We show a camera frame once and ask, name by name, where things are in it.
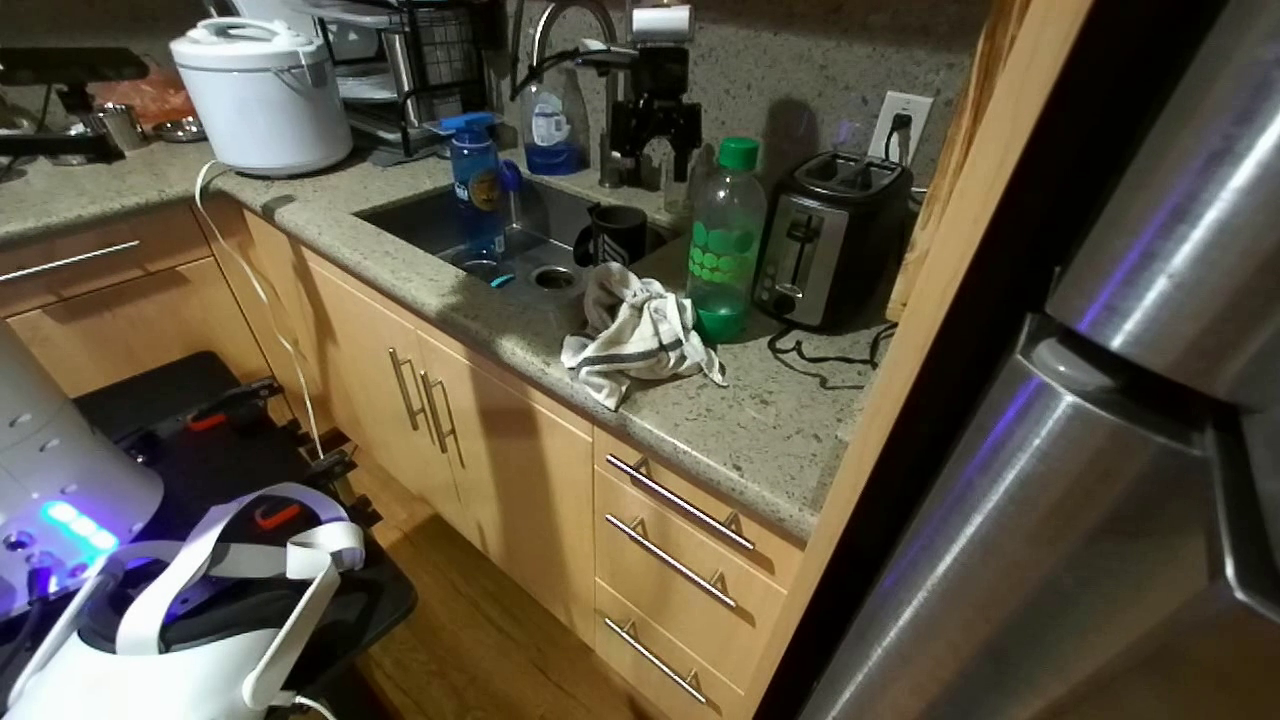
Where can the green plastic bottle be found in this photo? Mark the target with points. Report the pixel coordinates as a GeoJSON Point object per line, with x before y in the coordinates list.
{"type": "Point", "coordinates": [725, 253]}

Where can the grey metal faucet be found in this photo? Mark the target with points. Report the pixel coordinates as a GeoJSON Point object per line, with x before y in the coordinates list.
{"type": "Point", "coordinates": [565, 10]}

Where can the wooden kitchen cabinet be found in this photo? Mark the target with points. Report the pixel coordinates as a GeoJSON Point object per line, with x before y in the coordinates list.
{"type": "Point", "coordinates": [535, 464]}

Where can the black orange bar clamp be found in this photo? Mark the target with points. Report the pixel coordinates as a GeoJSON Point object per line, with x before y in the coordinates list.
{"type": "Point", "coordinates": [223, 412]}
{"type": "Point", "coordinates": [325, 453]}

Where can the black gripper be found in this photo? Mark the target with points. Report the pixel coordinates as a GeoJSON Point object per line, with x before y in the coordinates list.
{"type": "Point", "coordinates": [665, 82]}

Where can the white striped dish towel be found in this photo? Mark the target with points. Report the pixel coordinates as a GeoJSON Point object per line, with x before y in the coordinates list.
{"type": "Point", "coordinates": [640, 340]}

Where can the stainless steel sink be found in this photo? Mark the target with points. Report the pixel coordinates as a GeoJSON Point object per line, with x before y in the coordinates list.
{"type": "Point", "coordinates": [412, 223]}

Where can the white wall outlet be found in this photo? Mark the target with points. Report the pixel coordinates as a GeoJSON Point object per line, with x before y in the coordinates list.
{"type": "Point", "coordinates": [901, 127]}

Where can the metal dish rack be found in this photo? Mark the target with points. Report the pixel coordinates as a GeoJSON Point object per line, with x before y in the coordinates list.
{"type": "Point", "coordinates": [402, 66]}

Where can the stainless steel refrigerator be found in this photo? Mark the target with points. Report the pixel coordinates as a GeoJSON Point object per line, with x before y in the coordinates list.
{"type": "Point", "coordinates": [1064, 464]}

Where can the blue plastic water bottle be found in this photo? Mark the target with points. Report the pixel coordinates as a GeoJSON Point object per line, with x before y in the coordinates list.
{"type": "Point", "coordinates": [478, 186]}

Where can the white rice cooker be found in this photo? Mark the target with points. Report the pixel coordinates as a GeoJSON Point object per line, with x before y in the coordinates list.
{"type": "Point", "coordinates": [266, 102]}

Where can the black robot stand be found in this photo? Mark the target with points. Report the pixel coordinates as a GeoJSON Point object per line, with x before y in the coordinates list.
{"type": "Point", "coordinates": [147, 402]}

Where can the clear glass soap bottle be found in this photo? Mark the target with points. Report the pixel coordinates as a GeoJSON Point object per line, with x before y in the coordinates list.
{"type": "Point", "coordinates": [696, 181]}

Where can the white VR headset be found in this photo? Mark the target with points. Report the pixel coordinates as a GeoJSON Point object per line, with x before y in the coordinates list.
{"type": "Point", "coordinates": [202, 642]}

